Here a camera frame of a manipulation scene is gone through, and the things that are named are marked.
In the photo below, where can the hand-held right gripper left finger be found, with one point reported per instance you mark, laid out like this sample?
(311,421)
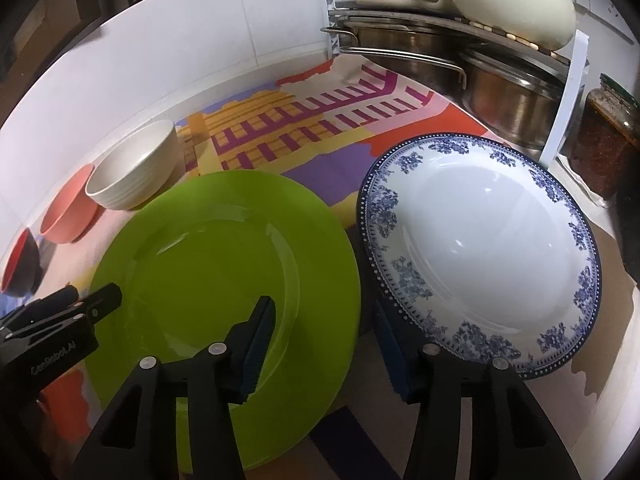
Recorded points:
(260,340)

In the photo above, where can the white pot rack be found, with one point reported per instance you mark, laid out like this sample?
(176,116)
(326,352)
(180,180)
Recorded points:
(565,110)

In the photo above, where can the large steel pot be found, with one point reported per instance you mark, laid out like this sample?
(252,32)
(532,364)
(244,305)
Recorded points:
(400,55)

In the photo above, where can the white plate with blue flowers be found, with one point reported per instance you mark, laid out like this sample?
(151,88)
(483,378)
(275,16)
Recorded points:
(475,240)

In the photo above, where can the small steel pot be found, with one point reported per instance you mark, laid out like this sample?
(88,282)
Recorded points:
(505,105)

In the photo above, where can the green plate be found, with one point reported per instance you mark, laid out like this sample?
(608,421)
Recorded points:
(225,240)

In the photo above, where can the pink bowl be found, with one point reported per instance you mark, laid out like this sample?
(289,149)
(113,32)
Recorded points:
(70,210)

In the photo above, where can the glass jar with green lid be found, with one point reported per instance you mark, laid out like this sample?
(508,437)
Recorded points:
(605,145)

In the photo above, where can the colourful printed mat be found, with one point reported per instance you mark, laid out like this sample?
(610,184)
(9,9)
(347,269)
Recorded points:
(310,125)

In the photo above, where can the white ribbed bowl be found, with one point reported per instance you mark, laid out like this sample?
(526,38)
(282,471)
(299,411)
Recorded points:
(145,170)

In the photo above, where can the cream round casserole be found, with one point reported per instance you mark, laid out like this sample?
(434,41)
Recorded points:
(510,0)

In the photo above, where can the white cloth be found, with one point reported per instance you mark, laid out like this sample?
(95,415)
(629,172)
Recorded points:
(580,185)

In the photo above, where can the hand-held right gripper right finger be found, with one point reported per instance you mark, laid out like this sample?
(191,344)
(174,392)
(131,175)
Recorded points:
(395,360)

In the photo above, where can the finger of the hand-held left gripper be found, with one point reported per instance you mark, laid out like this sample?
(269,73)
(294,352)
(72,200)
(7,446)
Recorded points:
(105,302)
(55,300)

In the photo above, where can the red and black bowl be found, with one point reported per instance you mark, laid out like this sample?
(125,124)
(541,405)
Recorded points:
(25,265)

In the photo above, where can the wooden bead trivet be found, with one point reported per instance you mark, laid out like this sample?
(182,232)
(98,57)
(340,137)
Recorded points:
(515,37)

